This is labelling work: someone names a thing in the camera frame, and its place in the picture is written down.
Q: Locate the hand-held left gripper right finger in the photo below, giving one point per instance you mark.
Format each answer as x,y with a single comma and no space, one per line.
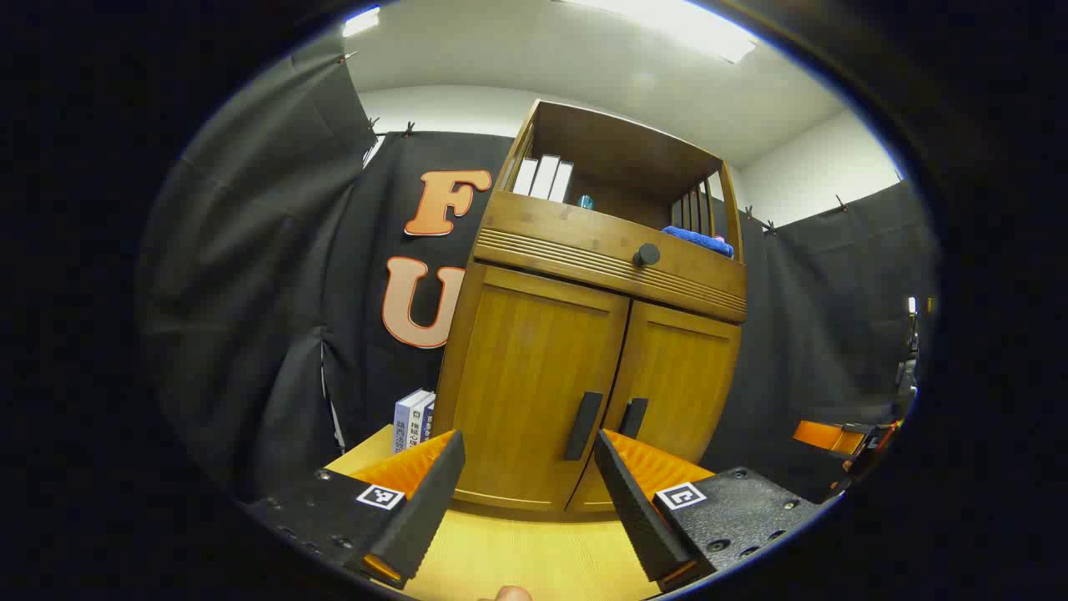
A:
638,517

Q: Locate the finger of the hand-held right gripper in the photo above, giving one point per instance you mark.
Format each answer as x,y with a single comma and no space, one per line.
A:
822,436

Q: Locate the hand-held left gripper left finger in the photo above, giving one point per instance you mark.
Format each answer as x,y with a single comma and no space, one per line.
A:
421,517

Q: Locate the wooden shoe cabinet door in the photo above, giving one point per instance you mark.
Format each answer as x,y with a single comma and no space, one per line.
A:
680,376
526,376

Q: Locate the wooden double-door shoe cabinet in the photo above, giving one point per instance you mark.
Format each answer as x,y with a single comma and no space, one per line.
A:
609,142

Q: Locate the wooden cabinet drawer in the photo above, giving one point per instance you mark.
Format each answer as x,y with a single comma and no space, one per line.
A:
567,238

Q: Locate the white and blue book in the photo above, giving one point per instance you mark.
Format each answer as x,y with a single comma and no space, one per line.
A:
405,426
427,417

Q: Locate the blue towel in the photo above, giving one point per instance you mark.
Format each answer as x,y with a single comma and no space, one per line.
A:
701,240

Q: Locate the black round drawer knob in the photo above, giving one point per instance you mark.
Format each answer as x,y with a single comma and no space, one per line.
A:
647,255

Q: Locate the small ceiling light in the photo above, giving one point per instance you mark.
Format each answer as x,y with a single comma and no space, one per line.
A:
360,22

